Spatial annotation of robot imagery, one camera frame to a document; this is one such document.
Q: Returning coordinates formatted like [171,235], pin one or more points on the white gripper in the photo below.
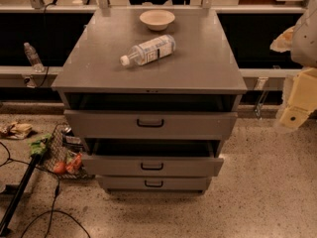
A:
[305,44]

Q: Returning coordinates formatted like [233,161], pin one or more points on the clear plastic water bottle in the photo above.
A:
[149,51]

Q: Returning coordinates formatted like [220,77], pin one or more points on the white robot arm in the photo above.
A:
[301,39]

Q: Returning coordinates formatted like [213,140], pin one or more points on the small bottle on ledge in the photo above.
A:
[33,58]

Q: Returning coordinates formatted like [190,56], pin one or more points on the grey drawer cabinet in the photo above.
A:
[200,76]

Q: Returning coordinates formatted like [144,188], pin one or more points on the white paper bowl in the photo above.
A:
[157,20]

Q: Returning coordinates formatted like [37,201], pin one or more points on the middle grey drawer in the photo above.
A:
[153,158]

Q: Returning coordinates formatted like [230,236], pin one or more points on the top grey drawer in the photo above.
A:
[151,125]

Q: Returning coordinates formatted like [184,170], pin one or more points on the red tomato toy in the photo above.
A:
[59,168]

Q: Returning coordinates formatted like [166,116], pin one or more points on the green cloth item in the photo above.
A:
[39,146]

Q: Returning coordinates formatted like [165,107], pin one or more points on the black pole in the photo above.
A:
[4,230]

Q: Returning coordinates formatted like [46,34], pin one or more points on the crumpled brown paper bag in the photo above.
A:
[16,131]

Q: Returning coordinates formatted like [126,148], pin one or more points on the wire mesh basket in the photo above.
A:
[63,146]

